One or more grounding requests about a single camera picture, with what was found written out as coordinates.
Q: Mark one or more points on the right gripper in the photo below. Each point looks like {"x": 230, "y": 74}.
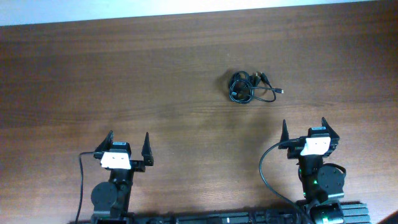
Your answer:
{"x": 296, "y": 152}

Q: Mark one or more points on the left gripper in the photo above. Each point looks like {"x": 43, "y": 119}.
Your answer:
{"x": 139, "y": 166}

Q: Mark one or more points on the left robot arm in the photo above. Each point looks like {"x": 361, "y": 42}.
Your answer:
{"x": 111, "y": 198}

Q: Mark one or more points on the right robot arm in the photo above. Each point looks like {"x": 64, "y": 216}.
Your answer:
{"x": 322, "y": 182}

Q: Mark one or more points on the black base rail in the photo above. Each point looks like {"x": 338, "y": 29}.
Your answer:
{"x": 348, "y": 213}

